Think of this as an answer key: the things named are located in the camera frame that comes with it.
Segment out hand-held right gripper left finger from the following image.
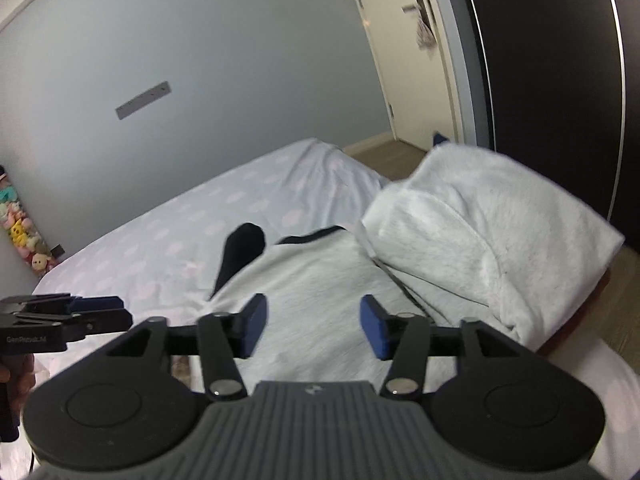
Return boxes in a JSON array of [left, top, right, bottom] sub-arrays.
[[107, 292, 269, 402]]

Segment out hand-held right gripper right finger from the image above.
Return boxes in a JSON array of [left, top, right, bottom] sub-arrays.
[[361, 294, 521, 402]]

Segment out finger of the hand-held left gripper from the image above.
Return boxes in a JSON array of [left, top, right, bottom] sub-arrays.
[[75, 309, 134, 335], [67, 295, 126, 314]]

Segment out person's left hand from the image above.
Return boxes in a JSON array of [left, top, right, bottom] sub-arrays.
[[0, 354, 37, 411]]

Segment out black cloth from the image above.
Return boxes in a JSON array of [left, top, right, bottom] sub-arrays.
[[212, 222, 267, 298]]

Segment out hanging colourful plush toys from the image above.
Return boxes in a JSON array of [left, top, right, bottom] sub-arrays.
[[0, 165, 53, 278]]

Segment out white fleece blanket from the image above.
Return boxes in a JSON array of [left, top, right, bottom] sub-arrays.
[[360, 144, 626, 352]]

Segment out white cloth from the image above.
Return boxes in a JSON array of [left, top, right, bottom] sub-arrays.
[[545, 330, 640, 480]]

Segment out cream door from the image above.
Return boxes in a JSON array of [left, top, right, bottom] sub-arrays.
[[342, 0, 468, 153]]

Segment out black wardrobe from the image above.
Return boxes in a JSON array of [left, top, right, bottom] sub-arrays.
[[455, 0, 640, 256]]

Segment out grey door frame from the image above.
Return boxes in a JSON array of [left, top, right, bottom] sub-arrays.
[[425, 0, 497, 151]]

